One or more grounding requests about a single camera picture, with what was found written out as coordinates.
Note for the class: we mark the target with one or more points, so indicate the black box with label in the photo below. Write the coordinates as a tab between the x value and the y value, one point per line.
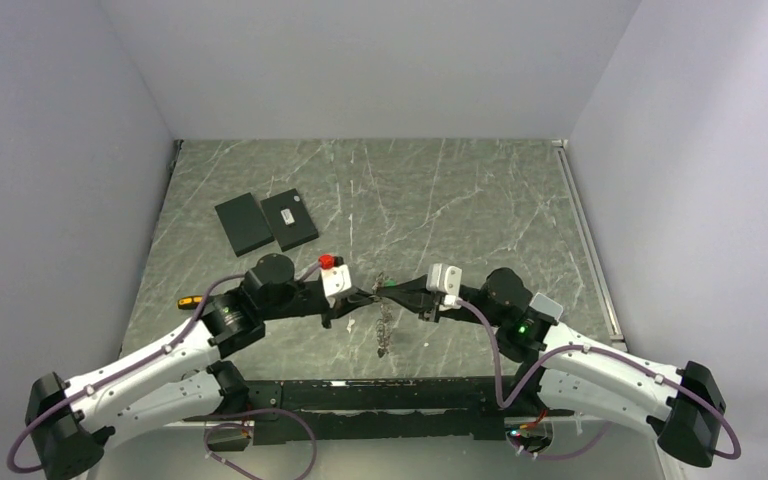
289	220

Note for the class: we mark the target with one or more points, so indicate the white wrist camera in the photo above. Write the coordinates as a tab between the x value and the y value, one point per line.
337	282
444	282

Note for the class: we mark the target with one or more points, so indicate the yellow handled screwdriver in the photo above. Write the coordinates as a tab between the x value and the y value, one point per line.
189	302

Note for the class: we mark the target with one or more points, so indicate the black box lid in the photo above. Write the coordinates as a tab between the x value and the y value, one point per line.
244	224

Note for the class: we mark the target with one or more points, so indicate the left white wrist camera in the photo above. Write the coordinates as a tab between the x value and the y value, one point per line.
337	282

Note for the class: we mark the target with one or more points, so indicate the aluminium frame rail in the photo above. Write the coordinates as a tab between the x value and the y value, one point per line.
617	338

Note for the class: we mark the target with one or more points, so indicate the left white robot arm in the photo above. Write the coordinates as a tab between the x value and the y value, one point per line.
185	373

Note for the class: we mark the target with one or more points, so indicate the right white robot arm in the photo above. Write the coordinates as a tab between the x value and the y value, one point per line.
539	359

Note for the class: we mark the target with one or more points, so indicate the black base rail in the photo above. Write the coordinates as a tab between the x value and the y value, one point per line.
366	409

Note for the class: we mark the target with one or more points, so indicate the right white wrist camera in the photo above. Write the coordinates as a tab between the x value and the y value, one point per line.
444	282

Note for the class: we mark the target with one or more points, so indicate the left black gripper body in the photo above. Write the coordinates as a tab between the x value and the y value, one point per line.
302	302

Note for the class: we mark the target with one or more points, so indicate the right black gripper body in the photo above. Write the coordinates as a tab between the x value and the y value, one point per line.
473	313

